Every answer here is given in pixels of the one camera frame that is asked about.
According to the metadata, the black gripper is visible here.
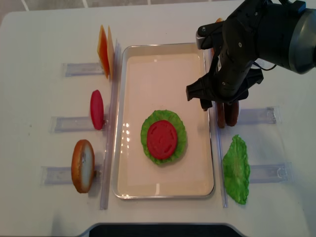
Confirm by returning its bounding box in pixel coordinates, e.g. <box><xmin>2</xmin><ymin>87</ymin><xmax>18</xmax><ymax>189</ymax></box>
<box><xmin>186</xmin><ymin>7</ymin><xmax>266</xmax><ymax>111</ymax></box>

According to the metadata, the black cable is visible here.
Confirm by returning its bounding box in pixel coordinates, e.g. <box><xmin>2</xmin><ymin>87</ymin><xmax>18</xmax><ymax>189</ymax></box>
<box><xmin>253</xmin><ymin>60</ymin><xmax>277</xmax><ymax>71</ymax></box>

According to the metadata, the clear right long rail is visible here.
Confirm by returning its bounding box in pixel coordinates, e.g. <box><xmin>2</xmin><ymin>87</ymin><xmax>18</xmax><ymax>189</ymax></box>
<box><xmin>212</xmin><ymin>102</ymin><xmax>228</xmax><ymax>208</ymax></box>

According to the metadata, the left bun slice upper right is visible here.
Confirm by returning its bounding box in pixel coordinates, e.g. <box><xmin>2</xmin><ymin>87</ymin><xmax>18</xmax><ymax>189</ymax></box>
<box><xmin>211</xmin><ymin>18</ymin><xmax>224</xmax><ymax>71</ymax></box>

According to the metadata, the clear holder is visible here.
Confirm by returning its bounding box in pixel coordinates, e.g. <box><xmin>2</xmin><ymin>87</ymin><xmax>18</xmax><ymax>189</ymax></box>
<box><xmin>237</xmin><ymin>107</ymin><xmax>281</xmax><ymax>125</ymax></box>
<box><xmin>249</xmin><ymin>162</ymin><xmax>293</xmax><ymax>184</ymax></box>
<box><xmin>49</xmin><ymin>117</ymin><xmax>96</xmax><ymax>133</ymax></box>
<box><xmin>40</xmin><ymin>164</ymin><xmax>102</xmax><ymax>186</ymax></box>
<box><xmin>251</xmin><ymin>59</ymin><xmax>271</xmax><ymax>69</ymax></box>
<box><xmin>62</xmin><ymin>63</ymin><xmax>105</xmax><ymax>77</ymax></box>

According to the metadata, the pale yellow cheese slice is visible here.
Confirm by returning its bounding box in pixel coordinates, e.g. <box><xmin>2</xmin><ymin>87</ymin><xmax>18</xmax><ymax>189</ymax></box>
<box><xmin>107</xmin><ymin>26</ymin><xmax>115</xmax><ymax>79</ymax></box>

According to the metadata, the green lettuce leaf on tray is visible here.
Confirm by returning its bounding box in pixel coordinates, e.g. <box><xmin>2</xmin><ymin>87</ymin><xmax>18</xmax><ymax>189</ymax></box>
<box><xmin>140</xmin><ymin>110</ymin><xmax>187</xmax><ymax>165</ymax></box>

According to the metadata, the upright green lettuce leaf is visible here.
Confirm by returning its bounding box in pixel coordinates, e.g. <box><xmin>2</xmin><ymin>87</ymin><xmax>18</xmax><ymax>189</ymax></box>
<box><xmin>223</xmin><ymin>135</ymin><xmax>250</xmax><ymax>205</ymax></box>

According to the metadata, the clear holder upper right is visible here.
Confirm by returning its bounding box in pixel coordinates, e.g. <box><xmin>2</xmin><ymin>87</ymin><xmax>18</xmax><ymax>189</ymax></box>
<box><xmin>251</xmin><ymin>59</ymin><xmax>271</xmax><ymax>69</ymax></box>

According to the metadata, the dark base at bottom edge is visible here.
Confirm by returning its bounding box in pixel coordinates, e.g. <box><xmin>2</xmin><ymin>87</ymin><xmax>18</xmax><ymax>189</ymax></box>
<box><xmin>89</xmin><ymin>224</ymin><xmax>242</xmax><ymax>237</ymax></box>

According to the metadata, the upright red tomato slice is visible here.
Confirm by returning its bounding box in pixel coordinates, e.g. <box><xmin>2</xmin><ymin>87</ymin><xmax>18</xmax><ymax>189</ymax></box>
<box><xmin>90</xmin><ymin>90</ymin><xmax>104</xmax><ymax>130</ymax></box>

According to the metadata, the clear holder lower left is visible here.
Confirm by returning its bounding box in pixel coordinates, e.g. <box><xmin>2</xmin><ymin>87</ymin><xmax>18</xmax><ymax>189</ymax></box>
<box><xmin>40</xmin><ymin>164</ymin><xmax>102</xmax><ymax>186</ymax></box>

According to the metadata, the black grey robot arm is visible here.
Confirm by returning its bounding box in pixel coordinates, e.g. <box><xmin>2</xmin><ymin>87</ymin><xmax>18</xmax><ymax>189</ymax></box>
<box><xmin>186</xmin><ymin>0</ymin><xmax>316</xmax><ymax>110</ymax></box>

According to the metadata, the silver metal tray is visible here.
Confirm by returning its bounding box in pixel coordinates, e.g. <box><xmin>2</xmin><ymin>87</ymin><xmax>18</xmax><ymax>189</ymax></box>
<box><xmin>112</xmin><ymin>43</ymin><xmax>214</xmax><ymax>199</ymax></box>

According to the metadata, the clear left long rail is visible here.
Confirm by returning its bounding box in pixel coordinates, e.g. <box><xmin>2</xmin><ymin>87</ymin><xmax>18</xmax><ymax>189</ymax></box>
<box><xmin>100</xmin><ymin>40</ymin><xmax>121</xmax><ymax>210</ymax></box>

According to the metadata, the clear holder lower right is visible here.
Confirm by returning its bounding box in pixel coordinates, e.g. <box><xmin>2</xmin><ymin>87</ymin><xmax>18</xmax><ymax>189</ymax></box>
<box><xmin>249</xmin><ymin>162</ymin><xmax>293</xmax><ymax>184</ymax></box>

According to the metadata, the bread slice lower left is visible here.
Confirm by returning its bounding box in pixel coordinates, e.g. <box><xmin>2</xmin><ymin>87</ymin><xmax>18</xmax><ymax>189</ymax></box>
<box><xmin>71</xmin><ymin>139</ymin><xmax>95</xmax><ymax>194</ymax></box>

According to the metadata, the orange cheese slice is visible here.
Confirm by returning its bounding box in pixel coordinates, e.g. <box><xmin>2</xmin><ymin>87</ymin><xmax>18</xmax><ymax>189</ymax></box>
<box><xmin>97</xmin><ymin>25</ymin><xmax>110</xmax><ymax>78</ymax></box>

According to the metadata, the clear long rail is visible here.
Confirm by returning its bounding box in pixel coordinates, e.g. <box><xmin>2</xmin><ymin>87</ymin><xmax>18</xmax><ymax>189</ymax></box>
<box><xmin>100</xmin><ymin>40</ymin><xmax>121</xmax><ymax>210</ymax></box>
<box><xmin>212</xmin><ymin>102</ymin><xmax>228</xmax><ymax>208</ymax></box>

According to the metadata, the brown meat patty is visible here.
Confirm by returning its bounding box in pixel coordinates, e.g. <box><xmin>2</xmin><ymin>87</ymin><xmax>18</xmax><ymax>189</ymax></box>
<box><xmin>216</xmin><ymin>103</ymin><xmax>225</xmax><ymax>128</ymax></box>
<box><xmin>224</xmin><ymin>101</ymin><xmax>239</xmax><ymax>126</ymax></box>

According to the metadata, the red tomato slice on tray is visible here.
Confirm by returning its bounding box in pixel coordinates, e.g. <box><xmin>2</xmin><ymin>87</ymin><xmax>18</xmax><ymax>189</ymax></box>
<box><xmin>147</xmin><ymin>120</ymin><xmax>178</xmax><ymax>160</ymax></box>

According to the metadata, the clear holder middle left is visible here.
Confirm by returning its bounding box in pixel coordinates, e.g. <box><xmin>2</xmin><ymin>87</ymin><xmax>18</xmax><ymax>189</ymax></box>
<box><xmin>49</xmin><ymin>117</ymin><xmax>96</xmax><ymax>133</ymax></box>

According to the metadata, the clear holder middle right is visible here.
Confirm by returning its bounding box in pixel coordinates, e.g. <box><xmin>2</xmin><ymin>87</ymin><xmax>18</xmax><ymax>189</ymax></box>
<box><xmin>237</xmin><ymin>107</ymin><xmax>281</xmax><ymax>125</ymax></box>

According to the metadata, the clear holder upper left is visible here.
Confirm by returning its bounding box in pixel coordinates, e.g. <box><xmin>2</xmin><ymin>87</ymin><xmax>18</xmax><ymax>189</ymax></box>
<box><xmin>62</xmin><ymin>63</ymin><xmax>105</xmax><ymax>77</ymax></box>

